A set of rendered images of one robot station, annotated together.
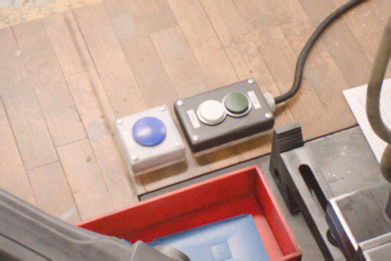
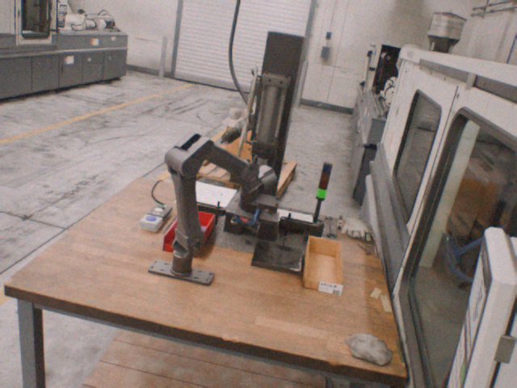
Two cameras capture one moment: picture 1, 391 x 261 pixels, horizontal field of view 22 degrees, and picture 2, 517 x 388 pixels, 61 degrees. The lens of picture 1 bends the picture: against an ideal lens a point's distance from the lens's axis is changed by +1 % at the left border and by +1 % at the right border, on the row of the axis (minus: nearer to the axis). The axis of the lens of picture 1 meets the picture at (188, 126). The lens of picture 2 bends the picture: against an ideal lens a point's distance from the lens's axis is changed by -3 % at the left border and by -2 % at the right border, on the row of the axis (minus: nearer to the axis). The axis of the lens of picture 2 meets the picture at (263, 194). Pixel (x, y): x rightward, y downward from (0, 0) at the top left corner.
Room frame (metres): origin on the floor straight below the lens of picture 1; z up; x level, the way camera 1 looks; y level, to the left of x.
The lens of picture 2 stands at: (-0.32, 1.23, 1.67)
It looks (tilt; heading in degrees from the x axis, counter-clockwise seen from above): 21 degrees down; 294
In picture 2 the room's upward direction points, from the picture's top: 10 degrees clockwise
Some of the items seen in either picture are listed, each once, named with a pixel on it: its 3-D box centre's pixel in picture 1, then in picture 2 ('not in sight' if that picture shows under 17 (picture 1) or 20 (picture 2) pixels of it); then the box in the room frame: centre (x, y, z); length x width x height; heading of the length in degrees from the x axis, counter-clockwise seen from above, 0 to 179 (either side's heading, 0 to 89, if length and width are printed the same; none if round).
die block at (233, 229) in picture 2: not in sight; (251, 222); (0.36, -0.21, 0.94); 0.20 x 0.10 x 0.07; 21
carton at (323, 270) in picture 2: not in sight; (323, 264); (0.02, -0.12, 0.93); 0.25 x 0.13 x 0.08; 111
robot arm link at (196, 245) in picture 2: not in sight; (186, 243); (0.36, 0.21, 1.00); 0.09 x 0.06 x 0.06; 160
